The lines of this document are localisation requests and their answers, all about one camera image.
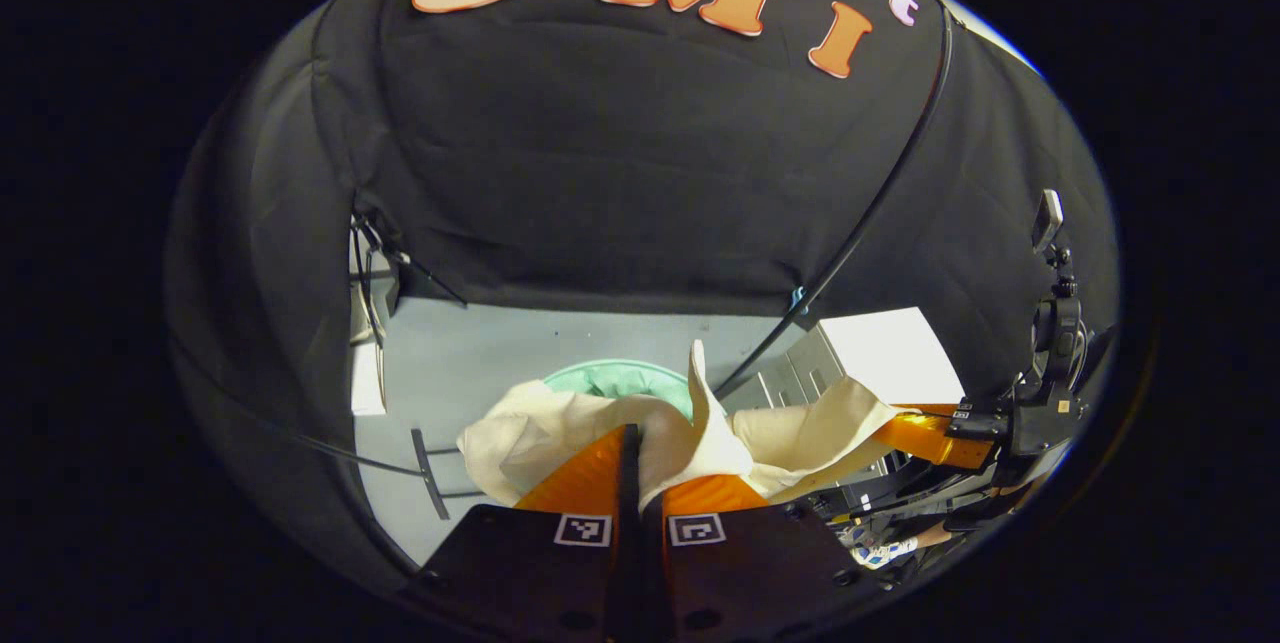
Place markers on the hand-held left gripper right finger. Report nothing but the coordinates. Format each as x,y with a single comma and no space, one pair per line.
760,568

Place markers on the green laundry hamper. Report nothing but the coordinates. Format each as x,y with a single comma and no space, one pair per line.
620,378

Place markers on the white grey cabinet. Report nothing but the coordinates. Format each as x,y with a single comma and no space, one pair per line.
890,353

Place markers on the black backdrop cloth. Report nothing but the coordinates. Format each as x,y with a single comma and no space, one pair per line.
600,173

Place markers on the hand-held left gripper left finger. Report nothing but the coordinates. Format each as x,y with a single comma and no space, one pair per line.
630,543

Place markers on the cream shirt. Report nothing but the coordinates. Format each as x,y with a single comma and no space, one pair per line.
560,433

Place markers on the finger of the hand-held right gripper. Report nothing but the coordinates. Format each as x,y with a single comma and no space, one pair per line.
930,438

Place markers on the black metal clothes rack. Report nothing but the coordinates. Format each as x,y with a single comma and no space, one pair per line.
754,351

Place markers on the blue white patterned cloth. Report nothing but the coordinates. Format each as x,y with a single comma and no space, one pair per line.
880,553

